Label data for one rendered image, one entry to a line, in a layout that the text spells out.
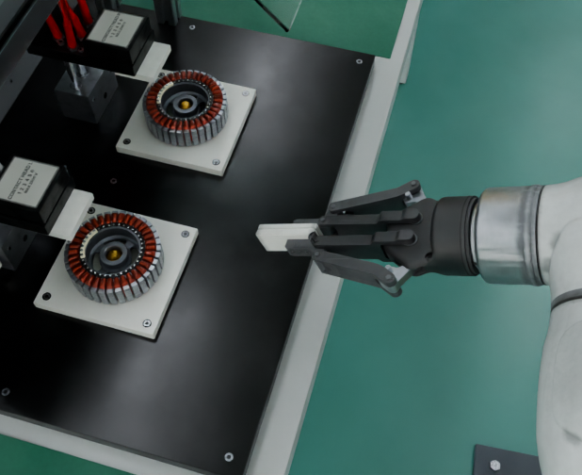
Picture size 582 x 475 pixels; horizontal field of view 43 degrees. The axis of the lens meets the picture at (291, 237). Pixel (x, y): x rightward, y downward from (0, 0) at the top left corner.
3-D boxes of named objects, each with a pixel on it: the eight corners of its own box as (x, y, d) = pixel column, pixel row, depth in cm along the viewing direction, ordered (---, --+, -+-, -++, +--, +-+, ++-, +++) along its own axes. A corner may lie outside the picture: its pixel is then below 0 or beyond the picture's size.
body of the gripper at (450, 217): (483, 296, 70) (390, 293, 74) (496, 224, 74) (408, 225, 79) (464, 248, 64) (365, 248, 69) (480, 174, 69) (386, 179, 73)
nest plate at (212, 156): (256, 94, 106) (256, 89, 105) (222, 176, 98) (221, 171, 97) (157, 73, 108) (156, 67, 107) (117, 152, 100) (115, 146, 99)
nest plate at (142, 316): (199, 233, 93) (197, 228, 92) (154, 339, 86) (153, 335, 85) (88, 205, 96) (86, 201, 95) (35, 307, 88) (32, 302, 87)
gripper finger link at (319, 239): (426, 252, 73) (424, 263, 72) (323, 253, 79) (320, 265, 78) (414, 227, 70) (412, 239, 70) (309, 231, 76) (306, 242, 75)
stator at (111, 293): (178, 237, 92) (173, 221, 88) (143, 316, 86) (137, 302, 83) (93, 216, 93) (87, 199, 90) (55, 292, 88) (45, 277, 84)
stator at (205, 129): (242, 100, 104) (240, 81, 100) (205, 159, 98) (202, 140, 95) (170, 77, 106) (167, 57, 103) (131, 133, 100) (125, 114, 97)
